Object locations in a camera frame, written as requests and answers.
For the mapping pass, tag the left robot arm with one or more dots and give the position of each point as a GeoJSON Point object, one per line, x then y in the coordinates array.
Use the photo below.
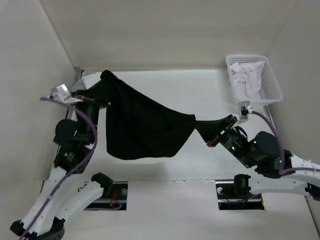
{"type": "Point", "coordinates": [77, 141]}

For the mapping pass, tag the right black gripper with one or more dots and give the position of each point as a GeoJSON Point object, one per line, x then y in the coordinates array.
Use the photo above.
{"type": "Point", "coordinates": [209, 130]}

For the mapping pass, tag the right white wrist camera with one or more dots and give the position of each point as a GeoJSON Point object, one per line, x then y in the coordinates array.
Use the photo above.
{"type": "Point", "coordinates": [244, 109]}

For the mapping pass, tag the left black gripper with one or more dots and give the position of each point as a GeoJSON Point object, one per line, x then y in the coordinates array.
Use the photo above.
{"type": "Point", "coordinates": [99, 91]}

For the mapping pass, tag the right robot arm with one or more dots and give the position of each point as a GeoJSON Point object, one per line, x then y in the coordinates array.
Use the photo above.
{"type": "Point", "coordinates": [281, 170]}

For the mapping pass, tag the white tank top in basket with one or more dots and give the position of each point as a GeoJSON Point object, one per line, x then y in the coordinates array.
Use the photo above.
{"type": "Point", "coordinates": [248, 74]}

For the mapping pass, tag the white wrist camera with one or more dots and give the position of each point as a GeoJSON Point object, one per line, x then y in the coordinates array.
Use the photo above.
{"type": "Point", "coordinates": [60, 93]}
{"type": "Point", "coordinates": [244, 109]}

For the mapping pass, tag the black tank top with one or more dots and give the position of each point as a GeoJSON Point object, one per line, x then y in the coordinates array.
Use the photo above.
{"type": "Point", "coordinates": [138, 127]}

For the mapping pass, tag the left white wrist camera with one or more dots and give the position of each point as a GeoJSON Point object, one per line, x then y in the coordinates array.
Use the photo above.
{"type": "Point", "coordinates": [60, 93]}

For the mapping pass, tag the white plastic basket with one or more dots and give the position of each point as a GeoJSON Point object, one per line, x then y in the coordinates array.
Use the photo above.
{"type": "Point", "coordinates": [270, 90]}

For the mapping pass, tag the folded grey tank top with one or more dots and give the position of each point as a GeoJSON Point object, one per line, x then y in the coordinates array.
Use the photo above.
{"type": "Point", "coordinates": [79, 85]}

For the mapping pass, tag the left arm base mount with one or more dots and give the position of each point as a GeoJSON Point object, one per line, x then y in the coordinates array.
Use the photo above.
{"type": "Point", "coordinates": [115, 200]}

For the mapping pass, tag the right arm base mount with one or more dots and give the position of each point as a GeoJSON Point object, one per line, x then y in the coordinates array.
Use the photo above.
{"type": "Point", "coordinates": [228, 200]}

